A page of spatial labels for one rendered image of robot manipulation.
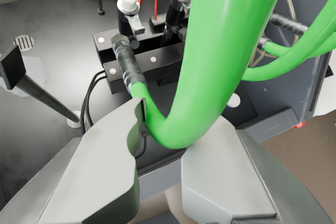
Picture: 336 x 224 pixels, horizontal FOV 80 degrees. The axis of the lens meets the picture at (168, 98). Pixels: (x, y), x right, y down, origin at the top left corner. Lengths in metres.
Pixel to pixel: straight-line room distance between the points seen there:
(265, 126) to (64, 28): 0.54
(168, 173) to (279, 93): 0.32
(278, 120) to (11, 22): 0.67
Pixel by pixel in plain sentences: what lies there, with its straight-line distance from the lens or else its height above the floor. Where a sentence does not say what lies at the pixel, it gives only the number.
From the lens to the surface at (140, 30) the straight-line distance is 0.27.
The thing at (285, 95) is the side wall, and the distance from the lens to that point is 0.54.
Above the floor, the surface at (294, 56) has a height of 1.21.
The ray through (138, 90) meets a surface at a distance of 0.16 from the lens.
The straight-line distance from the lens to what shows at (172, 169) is 0.39.
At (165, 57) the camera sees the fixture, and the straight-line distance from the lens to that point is 0.40.
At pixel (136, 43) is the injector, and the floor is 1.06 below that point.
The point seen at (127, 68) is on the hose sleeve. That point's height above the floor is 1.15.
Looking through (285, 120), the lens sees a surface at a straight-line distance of 0.52.
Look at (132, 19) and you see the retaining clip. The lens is 0.28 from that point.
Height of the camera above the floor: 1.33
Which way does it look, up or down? 71 degrees down
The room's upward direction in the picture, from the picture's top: 39 degrees clockwise
